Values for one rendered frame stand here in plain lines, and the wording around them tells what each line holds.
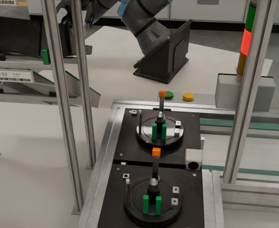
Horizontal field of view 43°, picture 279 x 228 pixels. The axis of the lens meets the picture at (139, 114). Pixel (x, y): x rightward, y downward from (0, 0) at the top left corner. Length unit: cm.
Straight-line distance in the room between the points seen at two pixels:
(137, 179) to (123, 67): 81
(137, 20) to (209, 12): 261
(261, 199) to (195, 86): 64
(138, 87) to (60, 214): 67
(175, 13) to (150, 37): 258
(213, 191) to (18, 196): 54
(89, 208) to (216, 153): 42
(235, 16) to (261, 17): 340
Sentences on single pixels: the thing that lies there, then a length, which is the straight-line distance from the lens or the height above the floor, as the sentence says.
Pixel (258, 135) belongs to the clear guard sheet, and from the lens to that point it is 88.
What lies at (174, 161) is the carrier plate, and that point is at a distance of 98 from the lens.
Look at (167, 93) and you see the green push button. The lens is 124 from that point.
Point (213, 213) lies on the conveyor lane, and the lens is 90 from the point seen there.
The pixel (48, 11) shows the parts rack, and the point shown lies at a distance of 68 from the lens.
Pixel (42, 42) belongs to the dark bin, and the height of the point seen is 133.
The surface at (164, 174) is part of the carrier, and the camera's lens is 95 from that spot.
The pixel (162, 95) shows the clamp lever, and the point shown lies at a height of 106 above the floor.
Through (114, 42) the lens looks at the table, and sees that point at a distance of 184.
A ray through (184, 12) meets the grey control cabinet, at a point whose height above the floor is 21.
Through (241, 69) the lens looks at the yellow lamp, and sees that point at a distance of 79.
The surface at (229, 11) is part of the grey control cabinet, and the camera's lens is 409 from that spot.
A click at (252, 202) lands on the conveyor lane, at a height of 90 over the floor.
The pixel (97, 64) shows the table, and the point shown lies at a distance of 166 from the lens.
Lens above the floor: 166
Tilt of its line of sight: 37 degrees down
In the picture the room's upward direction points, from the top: straight up
